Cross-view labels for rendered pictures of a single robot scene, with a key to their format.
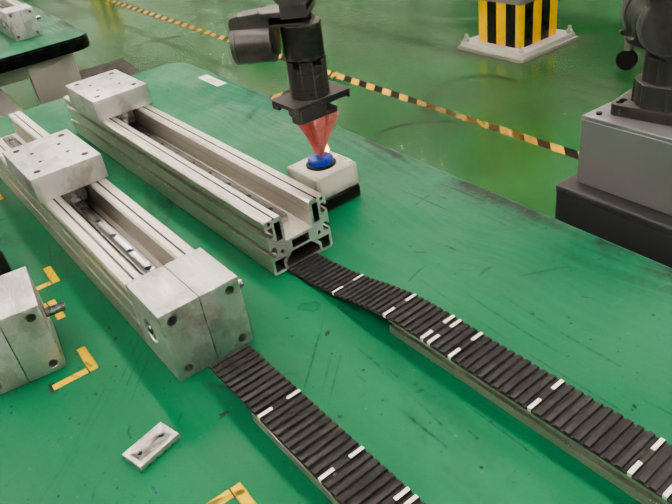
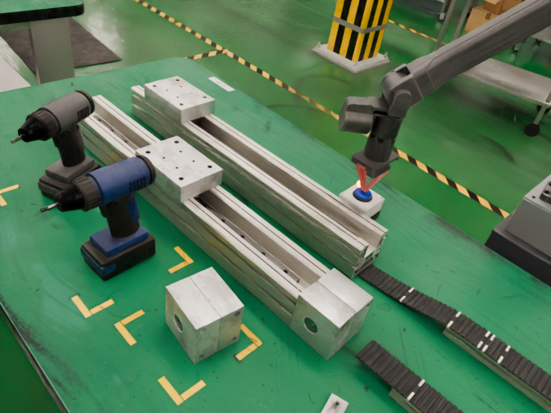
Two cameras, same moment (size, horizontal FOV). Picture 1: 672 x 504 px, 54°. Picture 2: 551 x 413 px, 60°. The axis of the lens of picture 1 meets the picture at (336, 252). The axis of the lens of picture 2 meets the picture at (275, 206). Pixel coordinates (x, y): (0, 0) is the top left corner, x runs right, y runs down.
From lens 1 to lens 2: 0.55 m
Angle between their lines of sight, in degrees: 17
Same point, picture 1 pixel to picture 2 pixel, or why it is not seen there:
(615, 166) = (536, 229)
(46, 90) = (40, 40)
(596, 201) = (519, 246)
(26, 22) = not seen: outside the picture
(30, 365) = (222, 342)
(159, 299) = (331, 311)
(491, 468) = not seen: outside the picture
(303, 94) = (377, 158)
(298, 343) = (389, 336)
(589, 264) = (533, 295)
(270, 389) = (406, 378)
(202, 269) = (347, 288)
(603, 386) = not seen: outside the picture
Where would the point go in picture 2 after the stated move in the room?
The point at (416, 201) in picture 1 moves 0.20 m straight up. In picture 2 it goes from (416, 229) to (446, 160)
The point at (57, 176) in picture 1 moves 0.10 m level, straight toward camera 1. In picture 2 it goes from (196, 184) to (220, 212)
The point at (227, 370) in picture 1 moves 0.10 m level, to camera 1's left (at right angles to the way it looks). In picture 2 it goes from (371, 360) to (316, 368)
